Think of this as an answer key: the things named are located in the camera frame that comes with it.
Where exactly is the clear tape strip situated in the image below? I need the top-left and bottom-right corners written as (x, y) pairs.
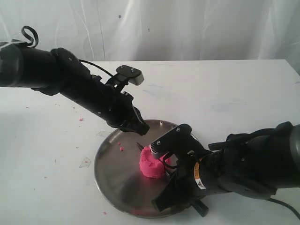
top-left (96, 130), bottom-right (111, 138)

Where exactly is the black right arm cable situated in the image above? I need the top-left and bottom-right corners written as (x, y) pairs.
top-left (267, 198), bottom-right (300, 214)

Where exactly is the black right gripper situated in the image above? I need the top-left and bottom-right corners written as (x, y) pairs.
top-left (151, 135), bottom-right (230, 217)

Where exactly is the pink dough lump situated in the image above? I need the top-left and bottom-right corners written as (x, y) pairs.
top-left (139, 146), bottom-right (172, 179)

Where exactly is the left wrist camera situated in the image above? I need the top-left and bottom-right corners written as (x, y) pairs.
top-left (116, 65), bottom-right (144, 86)

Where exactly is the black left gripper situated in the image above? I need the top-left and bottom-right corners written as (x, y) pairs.
top-left (86, 77), bottom-right (150, 135)

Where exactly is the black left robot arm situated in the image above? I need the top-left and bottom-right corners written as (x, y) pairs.
top-left (0, 26), bottom-right (149, 135)

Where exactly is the white backdrop curtain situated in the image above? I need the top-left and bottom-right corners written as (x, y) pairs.
top-left (0, 0), bottom-right (300, 62)

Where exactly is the clear tape piece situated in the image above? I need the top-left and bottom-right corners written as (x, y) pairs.
top-left (79, 157), bottom-right (91, 169)

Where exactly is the round steel plate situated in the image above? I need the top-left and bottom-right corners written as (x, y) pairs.
top-left (94, 120), bottom-right (190, 218)

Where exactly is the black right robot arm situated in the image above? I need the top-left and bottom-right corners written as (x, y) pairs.
top-left (150, 122), bottom-right (300, 217)

